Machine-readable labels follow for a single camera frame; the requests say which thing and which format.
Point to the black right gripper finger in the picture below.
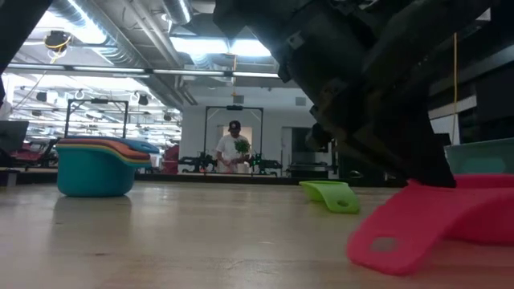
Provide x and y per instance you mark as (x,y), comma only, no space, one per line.
(361,136)
(421,152)

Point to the teal plastic basket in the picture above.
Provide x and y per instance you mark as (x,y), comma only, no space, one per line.
(482,156)

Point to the green measuring cup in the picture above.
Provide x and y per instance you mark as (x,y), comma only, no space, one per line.
(337,196)

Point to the red measuring cup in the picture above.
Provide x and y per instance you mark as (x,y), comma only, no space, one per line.
(421,225)

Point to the yellow measuring cup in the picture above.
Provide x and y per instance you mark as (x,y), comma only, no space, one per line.
(140,161)

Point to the orange measuring cup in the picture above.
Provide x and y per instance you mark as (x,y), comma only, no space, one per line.
(128,151)

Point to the large light blue measuring cup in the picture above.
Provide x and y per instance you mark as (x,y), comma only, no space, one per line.
(94,176)

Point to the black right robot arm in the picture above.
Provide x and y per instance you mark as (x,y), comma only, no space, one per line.
(425,36)

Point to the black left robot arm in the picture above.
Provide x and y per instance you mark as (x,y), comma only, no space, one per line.
(16,20)

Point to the black background robot arm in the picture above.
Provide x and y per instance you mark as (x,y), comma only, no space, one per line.
(265,164)
(198,162)

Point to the whiteboard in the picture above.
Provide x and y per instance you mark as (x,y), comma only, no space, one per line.
(441,124)

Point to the black cabinet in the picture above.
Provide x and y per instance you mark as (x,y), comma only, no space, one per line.
(297,136)

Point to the green plant bunch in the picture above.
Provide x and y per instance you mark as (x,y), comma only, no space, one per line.
(242,146)

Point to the person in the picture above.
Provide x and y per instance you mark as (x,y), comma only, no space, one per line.
(229,154)

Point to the red machine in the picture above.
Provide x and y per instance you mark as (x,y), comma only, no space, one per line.
(170,158)

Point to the long tube light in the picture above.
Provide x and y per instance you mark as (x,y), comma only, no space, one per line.
(120,69)

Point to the dark flat monitor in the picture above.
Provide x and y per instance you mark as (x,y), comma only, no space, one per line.
(12,134)

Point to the grey wall vent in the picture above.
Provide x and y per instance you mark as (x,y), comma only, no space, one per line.
(238,99)
(300,100)

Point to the black gantry frame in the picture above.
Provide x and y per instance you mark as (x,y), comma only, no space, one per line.
(98,101)
(234,107)

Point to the silver ventilation duct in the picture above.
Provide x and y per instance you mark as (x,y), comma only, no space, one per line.
(176,10)

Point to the black table frame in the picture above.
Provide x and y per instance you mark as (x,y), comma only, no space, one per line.
(201,178)

